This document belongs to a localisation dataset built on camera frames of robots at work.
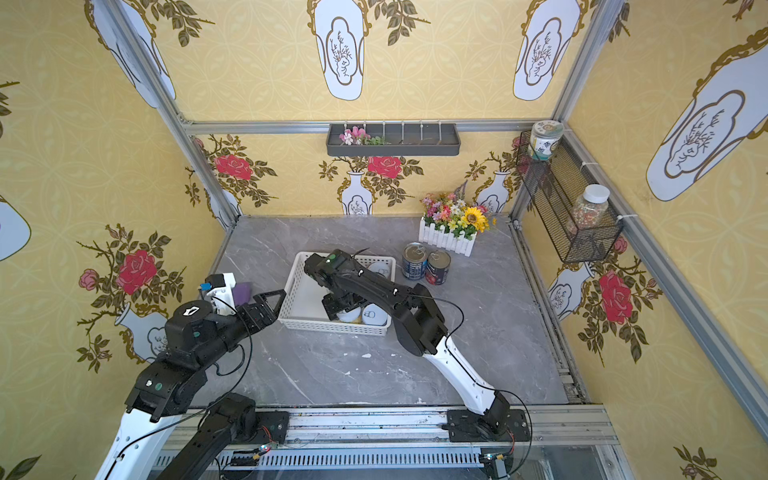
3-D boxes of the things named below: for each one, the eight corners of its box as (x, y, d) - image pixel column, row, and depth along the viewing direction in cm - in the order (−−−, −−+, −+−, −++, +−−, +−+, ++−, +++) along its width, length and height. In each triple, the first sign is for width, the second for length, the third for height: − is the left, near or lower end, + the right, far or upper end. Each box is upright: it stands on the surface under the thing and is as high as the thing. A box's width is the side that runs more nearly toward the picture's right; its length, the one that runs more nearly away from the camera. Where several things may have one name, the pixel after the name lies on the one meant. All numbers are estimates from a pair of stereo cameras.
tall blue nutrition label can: (403, 280, 103) (404, 262, 95) (402, 259, 109) (403, 241, 101) (425, 280, 103) (428, 262, 95) (423, 259, 109) (426, 241, 101)
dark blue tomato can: (426, 285, 100) (428, 270, 94) (424, 266, 106) (426, 250, 99) (448, 285, 100) (452, 270, 94) (445, 266, 106) (449, 250, 99)
